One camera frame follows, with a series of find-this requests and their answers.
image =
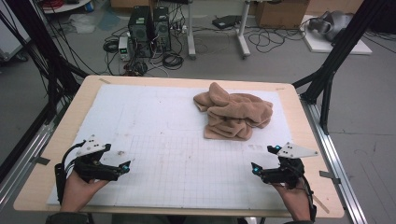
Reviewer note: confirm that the large cardboard box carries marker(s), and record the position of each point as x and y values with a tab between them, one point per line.
281	14

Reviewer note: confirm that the clear plastic sheet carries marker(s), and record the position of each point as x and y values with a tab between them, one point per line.
82	24

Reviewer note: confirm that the black flat device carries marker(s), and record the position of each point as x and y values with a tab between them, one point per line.
225	21

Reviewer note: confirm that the white floor board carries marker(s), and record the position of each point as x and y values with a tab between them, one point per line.
358	48

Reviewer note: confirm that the large black computer tower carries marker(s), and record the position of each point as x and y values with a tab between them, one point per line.
140	28

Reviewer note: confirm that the white grid mat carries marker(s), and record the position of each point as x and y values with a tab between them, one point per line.
155	109

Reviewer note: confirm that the grey tape strip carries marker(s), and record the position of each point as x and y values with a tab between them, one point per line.
330	176
40	160

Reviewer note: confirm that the brown towel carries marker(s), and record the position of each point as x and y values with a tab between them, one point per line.
233	112

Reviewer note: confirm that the thin wooden stick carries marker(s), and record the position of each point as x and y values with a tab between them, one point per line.
319	202

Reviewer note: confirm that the person's left hand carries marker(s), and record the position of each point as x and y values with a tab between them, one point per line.
76	193

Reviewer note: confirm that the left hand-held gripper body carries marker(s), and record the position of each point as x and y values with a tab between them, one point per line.
93	169

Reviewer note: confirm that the aluminium rail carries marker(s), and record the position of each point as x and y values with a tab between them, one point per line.
336	161
28	155

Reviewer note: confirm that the white power supply unit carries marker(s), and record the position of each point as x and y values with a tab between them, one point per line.
124	48

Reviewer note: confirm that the slim black computer tower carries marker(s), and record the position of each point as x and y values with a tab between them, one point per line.
162	28

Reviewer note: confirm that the grey bag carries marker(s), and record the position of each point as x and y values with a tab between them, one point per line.
334	21

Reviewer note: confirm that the black metal frame post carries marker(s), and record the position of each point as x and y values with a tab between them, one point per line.
40	43
339	53

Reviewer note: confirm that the white desk frame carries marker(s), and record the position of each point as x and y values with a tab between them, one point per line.
191	31

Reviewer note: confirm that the round white table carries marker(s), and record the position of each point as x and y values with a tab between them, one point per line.
68	6

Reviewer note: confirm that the person's right hand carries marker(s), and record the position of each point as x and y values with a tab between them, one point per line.
297	202

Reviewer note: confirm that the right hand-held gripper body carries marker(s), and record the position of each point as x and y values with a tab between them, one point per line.
289	174

